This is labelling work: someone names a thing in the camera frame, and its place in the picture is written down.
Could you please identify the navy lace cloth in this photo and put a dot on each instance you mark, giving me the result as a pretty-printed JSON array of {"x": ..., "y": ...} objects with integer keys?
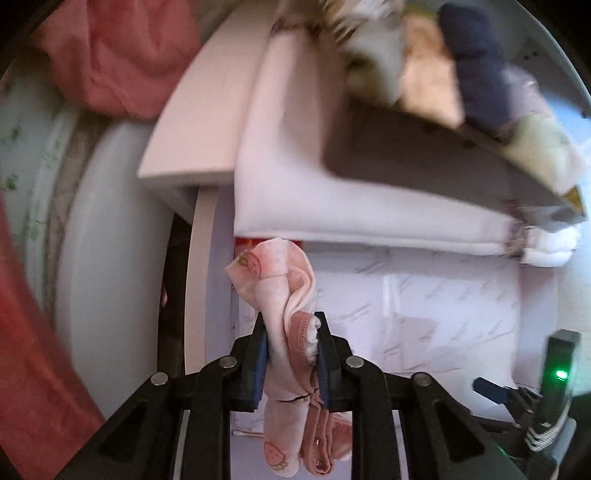
[{"x": 480, "y": 69}]

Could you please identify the tan satin cloth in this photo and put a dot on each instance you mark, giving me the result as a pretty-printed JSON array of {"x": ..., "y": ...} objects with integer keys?
[{"x": 429, "y": 87}]

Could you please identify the beige sock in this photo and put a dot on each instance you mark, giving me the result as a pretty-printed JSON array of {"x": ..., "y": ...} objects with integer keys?
[{"x": 545, "y": 152}]

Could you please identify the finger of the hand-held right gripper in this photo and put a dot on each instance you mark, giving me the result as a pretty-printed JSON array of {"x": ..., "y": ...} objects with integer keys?
[{"x": 491, "y": 388}]

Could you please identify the red packet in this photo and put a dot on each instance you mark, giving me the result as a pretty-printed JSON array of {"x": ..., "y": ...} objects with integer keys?
[{"x": 244, "y": 243}]

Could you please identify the white floral folded cloth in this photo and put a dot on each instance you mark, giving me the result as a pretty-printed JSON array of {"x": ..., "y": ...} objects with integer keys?
[{"x": 323, "y": 194}]

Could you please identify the red blanket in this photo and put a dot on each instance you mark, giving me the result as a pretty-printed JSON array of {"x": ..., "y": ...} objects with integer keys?
[{"x": 115, "y": 60}]

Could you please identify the white nightstand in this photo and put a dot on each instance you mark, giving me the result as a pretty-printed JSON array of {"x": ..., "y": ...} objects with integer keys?
[{"x": 198, "y": 115}]

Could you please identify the salmon pink cloth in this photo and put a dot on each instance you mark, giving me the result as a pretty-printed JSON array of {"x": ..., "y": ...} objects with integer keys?
[{"x": 302, "y": 332}]

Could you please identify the purple grey sock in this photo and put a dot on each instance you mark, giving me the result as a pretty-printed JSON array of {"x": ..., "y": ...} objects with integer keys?
[{"x": 526, "y": 97}]

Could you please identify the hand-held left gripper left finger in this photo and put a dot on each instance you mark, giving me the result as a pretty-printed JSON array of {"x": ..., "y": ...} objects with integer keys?
[{"x": 260, "y": 369}]

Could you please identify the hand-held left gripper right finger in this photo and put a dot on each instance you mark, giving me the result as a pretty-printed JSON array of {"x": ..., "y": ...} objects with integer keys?
[{"x": 324, "y": 369}]

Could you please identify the green floral bed sheet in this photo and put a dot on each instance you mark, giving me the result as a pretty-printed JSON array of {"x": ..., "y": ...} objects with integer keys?
[{"x": 27, "y": 152}]

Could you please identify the pale pink printed sock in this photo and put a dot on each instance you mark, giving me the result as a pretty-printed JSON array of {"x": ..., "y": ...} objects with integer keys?
[{"x": 272, "y": 286}]

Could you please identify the white bed frame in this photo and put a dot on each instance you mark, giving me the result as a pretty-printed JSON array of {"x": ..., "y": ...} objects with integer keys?
[{"x": 115, "y": 230}]

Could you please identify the grey cloth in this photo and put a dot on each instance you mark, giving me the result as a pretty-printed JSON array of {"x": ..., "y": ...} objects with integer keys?
[{"x": 374, "y": 60}]

